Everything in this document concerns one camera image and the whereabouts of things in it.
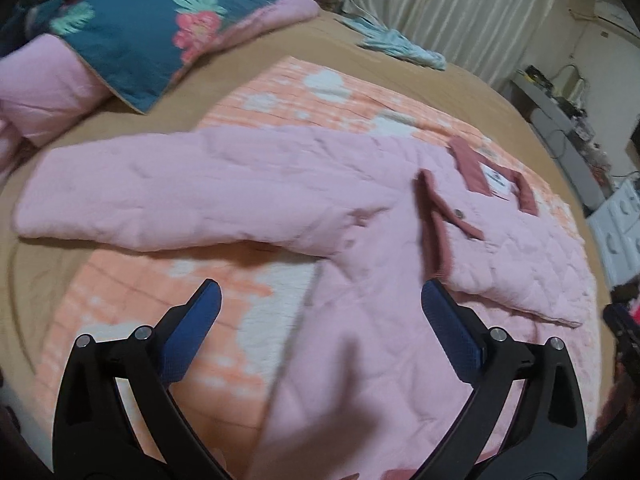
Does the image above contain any pink quilted jacket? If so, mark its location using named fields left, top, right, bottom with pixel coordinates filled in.
left=14, top=126, right=601, bottom=479

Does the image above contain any white drawer cabinet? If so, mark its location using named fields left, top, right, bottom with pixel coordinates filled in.
left=587, top=179, right=639, bottom=288

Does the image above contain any orange white checked blanket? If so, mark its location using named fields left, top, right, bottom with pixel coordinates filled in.
left=32, top=57, right=577, bottom=474

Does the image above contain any white air conditioner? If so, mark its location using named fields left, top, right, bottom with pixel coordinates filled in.
left=593, top=0, right=639, bottom=36

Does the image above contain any cream striped curtain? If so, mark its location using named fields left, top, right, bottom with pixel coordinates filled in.
left=347, top=0, right=554, bottom=88

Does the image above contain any light blue garment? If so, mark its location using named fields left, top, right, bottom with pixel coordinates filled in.
left=337, top=16, right=447, bottom=72

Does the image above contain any blue floral quilt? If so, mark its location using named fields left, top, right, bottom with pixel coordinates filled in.
left=1, top=0, right=320, bottom=177

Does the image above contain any tan bed sheet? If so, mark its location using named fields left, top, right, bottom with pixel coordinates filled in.
left=1, top=14, right=608, bottom=419

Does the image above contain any grey wall desk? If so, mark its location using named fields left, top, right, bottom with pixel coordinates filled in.
left=503, top=72, right=605, bottom=216

